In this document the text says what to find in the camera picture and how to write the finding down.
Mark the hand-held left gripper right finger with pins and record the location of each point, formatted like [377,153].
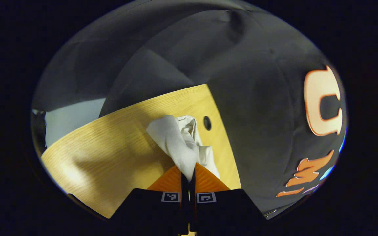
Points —
[225,209]

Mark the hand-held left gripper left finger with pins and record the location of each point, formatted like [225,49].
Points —
[149,209]

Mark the round black table hole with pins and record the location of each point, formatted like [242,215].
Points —
[207,123]

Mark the white jeans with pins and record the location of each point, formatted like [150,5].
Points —
[176,144]

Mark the black backdrop cloth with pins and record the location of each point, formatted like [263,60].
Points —
[258,114]

